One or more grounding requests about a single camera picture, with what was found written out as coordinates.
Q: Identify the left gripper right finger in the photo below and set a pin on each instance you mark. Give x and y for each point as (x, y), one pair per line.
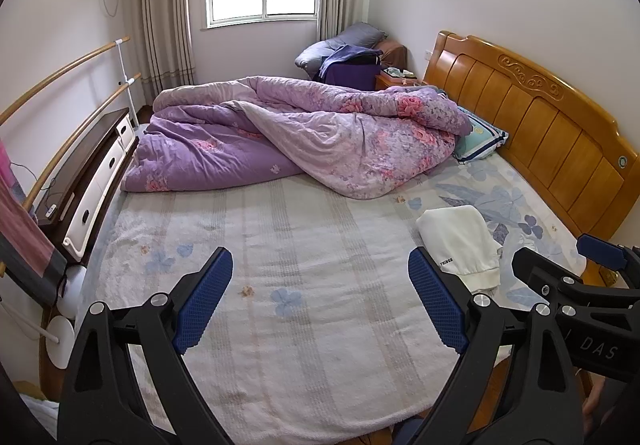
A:
(539, 402)

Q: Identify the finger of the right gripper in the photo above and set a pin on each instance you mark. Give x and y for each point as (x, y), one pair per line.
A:
(535, 269)
(617, 258)

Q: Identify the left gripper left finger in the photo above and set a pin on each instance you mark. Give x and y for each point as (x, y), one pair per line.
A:
(102, 402)

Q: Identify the white knit sweater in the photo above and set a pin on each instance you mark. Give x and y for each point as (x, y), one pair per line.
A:
(458, 240)

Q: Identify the person's left hand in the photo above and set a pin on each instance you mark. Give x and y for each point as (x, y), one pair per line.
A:
(592, 401)

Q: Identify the wooden headboard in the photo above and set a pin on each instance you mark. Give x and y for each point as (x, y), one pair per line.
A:
(562, 144)

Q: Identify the teal striped pillow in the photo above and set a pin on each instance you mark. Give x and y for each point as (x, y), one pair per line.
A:
(483, 140)

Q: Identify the pink hanging cloth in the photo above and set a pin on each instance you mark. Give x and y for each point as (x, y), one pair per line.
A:
(30, 258)

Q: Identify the dark wood white dresser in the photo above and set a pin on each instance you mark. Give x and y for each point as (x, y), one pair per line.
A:
(70, 210)

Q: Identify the floral bed sheet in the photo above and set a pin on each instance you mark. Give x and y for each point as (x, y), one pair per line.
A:
(320, 336)

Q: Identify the purple floral quilt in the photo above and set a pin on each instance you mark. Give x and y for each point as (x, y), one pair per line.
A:
(359, 144)

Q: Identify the wooden far nightstand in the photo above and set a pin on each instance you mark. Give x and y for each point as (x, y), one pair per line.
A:
(383, 81)

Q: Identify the lower wooden ballet barre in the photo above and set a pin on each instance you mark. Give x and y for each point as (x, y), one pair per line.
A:
(65, 147)

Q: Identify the wooden ballet barre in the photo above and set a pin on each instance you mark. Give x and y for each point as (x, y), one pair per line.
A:
(65, 147)
(42, 84)

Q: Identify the dark purple cloth pile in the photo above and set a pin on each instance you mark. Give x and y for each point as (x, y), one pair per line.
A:
(353, 67)

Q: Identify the upper wooden ballet barre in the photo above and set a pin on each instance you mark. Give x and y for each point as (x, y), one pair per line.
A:
(42, 84)

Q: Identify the white barre stand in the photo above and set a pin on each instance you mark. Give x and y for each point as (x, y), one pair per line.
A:
(139, 129)

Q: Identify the grey blue pillow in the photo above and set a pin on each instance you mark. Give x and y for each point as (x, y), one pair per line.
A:
(359, 34)

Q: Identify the left striped curtain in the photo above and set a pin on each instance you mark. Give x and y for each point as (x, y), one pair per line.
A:
(162, 36)

